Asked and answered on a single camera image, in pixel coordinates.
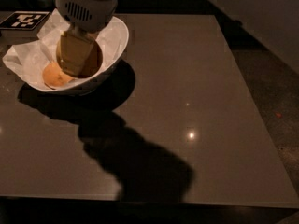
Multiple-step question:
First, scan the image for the white crumpled paper liner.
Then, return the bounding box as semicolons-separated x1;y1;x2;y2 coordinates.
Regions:
3;10;129;95

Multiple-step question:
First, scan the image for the white bowl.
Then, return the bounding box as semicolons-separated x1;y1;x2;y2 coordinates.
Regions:
23;17;129;95

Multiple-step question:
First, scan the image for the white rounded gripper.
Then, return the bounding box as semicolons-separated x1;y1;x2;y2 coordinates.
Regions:
55;0;118;77

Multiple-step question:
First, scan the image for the black white fiducial marker card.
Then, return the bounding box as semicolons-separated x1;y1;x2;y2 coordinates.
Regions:
0;11;49;31

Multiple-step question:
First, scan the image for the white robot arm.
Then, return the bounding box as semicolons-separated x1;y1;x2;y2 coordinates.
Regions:
54;0;299;73

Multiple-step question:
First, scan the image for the orange fruit front left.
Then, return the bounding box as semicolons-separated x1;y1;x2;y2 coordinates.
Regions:
42;62;74;88

